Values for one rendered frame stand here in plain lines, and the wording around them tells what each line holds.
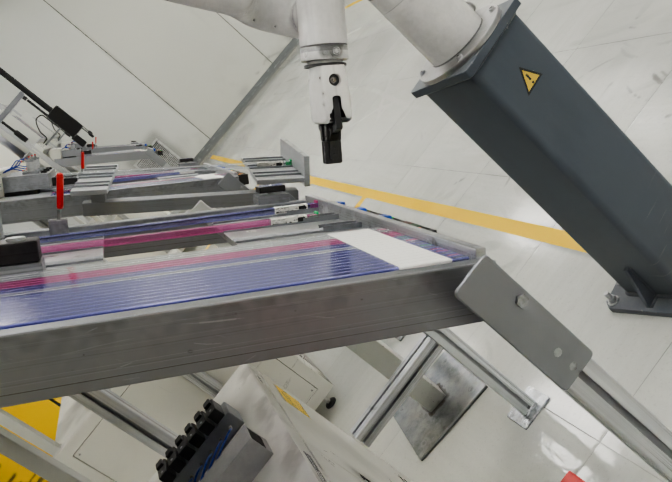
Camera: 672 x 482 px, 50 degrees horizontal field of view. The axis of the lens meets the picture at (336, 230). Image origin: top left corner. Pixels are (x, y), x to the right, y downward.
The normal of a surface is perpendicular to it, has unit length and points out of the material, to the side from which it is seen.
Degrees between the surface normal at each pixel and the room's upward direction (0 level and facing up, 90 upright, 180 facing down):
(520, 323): 90
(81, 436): 90
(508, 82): 90
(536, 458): 0
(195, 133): 90
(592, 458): 0
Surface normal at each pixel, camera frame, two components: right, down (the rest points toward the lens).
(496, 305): 0.31, 0.13
